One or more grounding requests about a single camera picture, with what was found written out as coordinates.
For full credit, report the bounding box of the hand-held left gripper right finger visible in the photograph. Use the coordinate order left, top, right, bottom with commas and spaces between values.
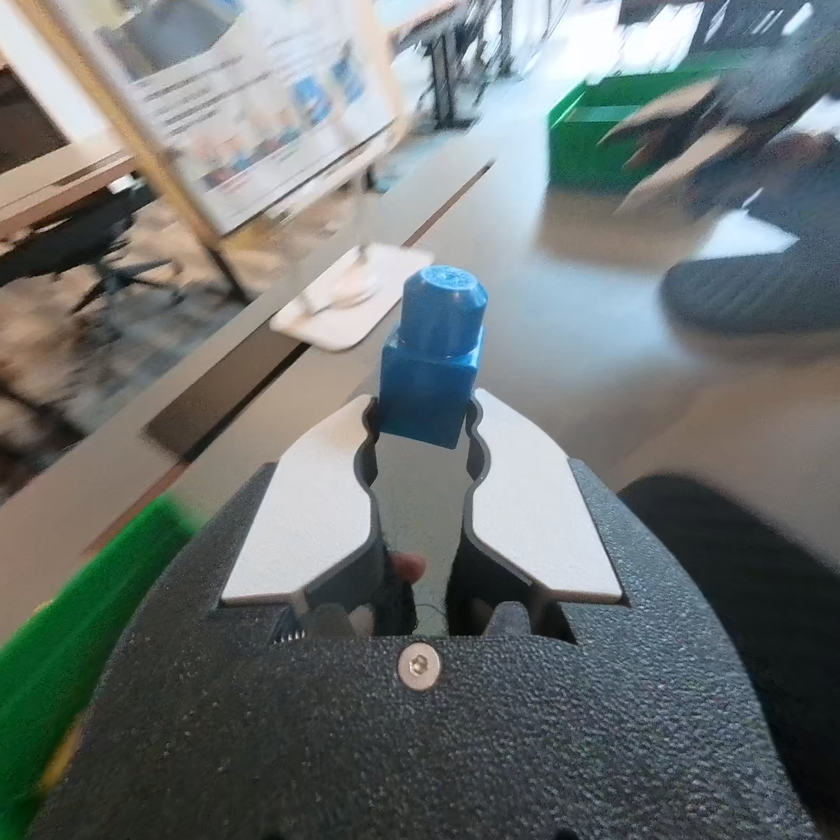
461, 387, 624, 623

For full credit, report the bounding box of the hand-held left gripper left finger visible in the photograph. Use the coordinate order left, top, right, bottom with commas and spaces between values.
222, 394, 385, 618

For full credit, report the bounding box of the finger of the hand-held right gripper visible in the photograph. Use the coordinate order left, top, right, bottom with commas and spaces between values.
612, 126, 747, 217
596, 77, 724, 148

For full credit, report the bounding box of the green plastic bin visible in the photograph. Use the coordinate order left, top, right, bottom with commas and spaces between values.
546, 59, 729, 193
0, 495, 206, 840

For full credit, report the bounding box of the blue mega block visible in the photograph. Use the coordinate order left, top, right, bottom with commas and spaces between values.
379, 266, 490, 450

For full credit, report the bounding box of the black wrist rest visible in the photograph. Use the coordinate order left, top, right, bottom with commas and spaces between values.
659, 243, 840, 342

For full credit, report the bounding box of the wooden top office desk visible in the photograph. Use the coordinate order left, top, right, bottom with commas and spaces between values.
392, 0, 522, 132

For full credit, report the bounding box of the black office chair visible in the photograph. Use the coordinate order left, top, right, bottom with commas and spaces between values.
0, 189, 186, 317

